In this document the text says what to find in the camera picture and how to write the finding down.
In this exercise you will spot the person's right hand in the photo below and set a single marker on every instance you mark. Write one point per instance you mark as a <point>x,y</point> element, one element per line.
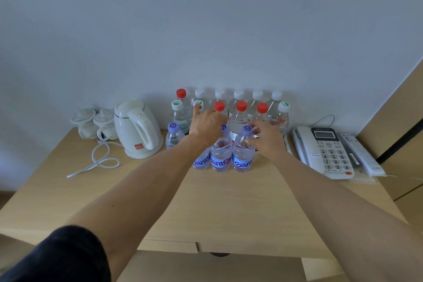
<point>269,141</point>

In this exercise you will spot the person's left hand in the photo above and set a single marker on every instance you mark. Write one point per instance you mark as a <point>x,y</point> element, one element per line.
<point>206,126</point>

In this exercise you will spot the blue-cap water bottle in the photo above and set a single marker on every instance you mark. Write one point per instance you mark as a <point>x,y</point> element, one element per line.
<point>221,156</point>
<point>173,136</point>
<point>202,161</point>
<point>243,156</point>

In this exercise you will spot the person's left forearm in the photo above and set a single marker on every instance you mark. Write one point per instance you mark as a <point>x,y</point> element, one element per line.
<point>132,199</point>

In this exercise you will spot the person's right forearm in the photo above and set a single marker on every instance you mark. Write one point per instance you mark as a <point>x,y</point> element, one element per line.
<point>347,219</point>

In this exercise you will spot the grey desk telephone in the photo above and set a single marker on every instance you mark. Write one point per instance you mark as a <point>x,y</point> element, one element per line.
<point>327,153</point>

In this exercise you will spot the white electric kettle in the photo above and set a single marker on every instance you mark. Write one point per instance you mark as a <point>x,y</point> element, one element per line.
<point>132,126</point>

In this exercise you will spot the wooden table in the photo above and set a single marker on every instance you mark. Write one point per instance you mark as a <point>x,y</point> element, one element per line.
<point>231,205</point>

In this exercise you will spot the grey remote control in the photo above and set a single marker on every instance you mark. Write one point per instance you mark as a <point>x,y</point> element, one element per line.
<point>363,156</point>

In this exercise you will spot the black t-shirt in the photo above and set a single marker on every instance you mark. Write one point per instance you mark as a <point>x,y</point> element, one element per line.
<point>56,255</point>

